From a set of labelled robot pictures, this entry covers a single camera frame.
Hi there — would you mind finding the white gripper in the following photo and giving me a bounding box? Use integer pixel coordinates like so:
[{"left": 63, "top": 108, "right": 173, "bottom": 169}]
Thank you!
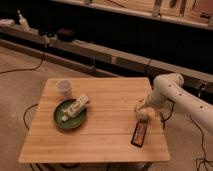
[{"left": 135, "top": 95, "right": 156, "bottom": 112}]

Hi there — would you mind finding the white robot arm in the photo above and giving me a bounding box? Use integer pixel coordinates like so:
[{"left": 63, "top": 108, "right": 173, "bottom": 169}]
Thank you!
[{"left": 135, "top": 73, "right": 213, "bottom": 134}]

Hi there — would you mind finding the green ceramic bowl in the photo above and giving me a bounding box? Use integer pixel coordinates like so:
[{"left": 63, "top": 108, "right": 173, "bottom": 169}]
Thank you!
[{"left": 53, "top": 99, "right": 87, "bottom": 130}]

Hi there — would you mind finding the dark candy bar wrapper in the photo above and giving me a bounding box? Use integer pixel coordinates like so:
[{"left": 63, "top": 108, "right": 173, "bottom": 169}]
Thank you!
[{"left": 131, "top": 122, "right": 147, "bottom": 147}]

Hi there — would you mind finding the translucent plastic cup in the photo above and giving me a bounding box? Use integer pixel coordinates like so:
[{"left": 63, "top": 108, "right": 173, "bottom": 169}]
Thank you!
[{"left": 56, "top": 80, "right": 72, "bottom": 99}]

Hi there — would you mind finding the dark box on ledge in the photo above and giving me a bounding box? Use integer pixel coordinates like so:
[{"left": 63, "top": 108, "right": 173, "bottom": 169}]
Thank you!
[{"left": 57, "top": 29, "right": 75, "bottom": 42}]

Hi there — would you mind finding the black power adapter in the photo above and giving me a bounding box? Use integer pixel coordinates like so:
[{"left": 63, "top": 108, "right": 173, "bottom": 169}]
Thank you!
[{"left": 38, "top": 30, "right": 55, "bottom": 46}]

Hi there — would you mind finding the white spray bottle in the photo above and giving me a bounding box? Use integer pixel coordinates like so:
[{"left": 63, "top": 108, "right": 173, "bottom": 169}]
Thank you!
[{"left": 17, "top": 10, "right": 30, "bottom": 31}]

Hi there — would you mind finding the black floor cable right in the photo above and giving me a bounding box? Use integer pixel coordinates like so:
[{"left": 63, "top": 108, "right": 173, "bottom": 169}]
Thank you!
[{"left": 159, "top": 101, "right": 213, "bottom": 171}]

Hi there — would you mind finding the black floor cable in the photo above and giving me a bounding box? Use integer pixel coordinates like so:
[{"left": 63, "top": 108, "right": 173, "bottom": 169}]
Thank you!
[
  {"left": 0, "top": 44, "right": 46, "bottom": 76},
  {"left": 159, "top": 101, "right": 213, "bottom": 171}
]

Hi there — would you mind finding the black floor cable left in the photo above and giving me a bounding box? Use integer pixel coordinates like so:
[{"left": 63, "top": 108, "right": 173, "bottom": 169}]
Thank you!
[{"left": 0, "top": 44, "right": 46, "bottom": 76}]

